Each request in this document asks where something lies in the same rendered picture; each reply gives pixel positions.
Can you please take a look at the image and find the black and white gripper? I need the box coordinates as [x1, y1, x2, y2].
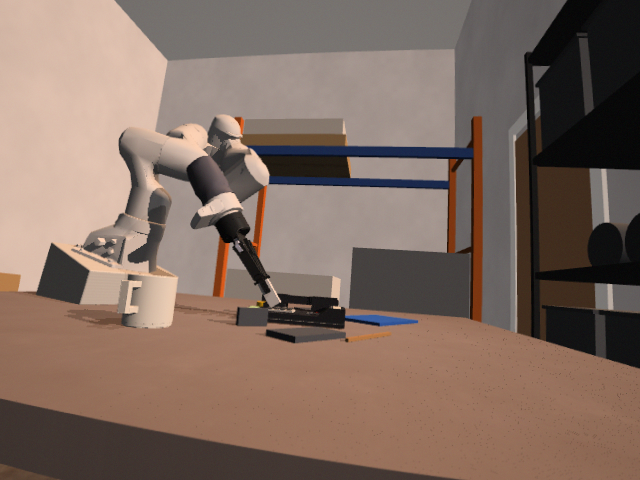
[215, 211, 280, 307]

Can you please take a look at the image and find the dark grey desk phone body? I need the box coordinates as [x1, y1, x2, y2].
[258, 302, 346, 329]

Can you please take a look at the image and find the beige mug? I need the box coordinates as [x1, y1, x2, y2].
[117, 274, 178, 328]

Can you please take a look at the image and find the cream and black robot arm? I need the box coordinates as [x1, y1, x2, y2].
[71, 115, 269, 273]

